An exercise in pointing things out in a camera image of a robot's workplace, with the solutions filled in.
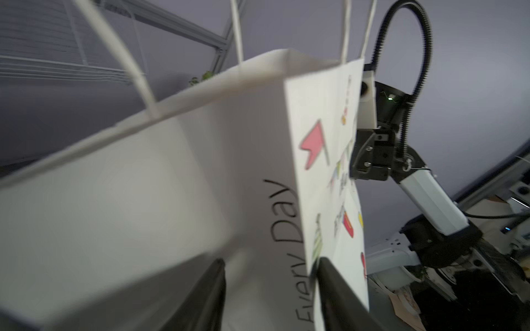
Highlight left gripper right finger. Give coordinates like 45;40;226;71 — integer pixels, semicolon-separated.
316;257;385;331

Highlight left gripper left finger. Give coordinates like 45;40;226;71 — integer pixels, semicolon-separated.
160;259;226;331

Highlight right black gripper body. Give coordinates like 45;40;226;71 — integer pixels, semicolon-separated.
349;128;396;181

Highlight white paper bag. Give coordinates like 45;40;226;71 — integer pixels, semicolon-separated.
1;1;369;330

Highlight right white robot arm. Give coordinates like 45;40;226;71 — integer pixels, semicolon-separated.
349;77;529;302

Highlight artificial plant in black vase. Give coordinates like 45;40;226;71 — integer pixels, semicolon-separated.
189;71;215;86

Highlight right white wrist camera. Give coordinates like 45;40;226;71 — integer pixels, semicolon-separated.
357;71;378;130

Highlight right black corrugated cable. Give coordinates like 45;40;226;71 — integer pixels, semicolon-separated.
370;0;433;158

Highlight white wire wall shelf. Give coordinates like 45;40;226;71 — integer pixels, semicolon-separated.
1;1;132;85

